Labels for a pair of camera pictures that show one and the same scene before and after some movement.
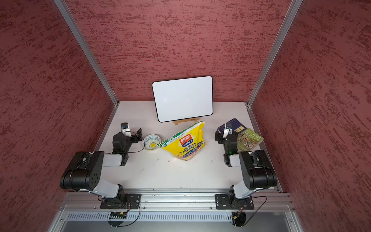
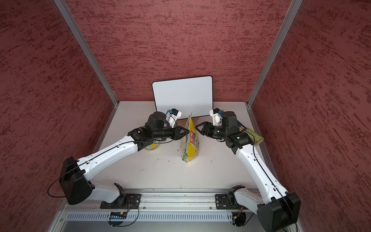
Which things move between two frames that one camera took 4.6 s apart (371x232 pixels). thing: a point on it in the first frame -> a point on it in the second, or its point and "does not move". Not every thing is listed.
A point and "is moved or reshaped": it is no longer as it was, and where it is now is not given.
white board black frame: x=183 y=98 does not move
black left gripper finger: x=139 y=132 -> x=186 y=131
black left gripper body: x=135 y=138 -> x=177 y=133
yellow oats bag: x=186 y=143 is moved or reshaped
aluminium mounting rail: x=177 y=200 does not move
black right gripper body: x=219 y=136 -> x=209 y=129
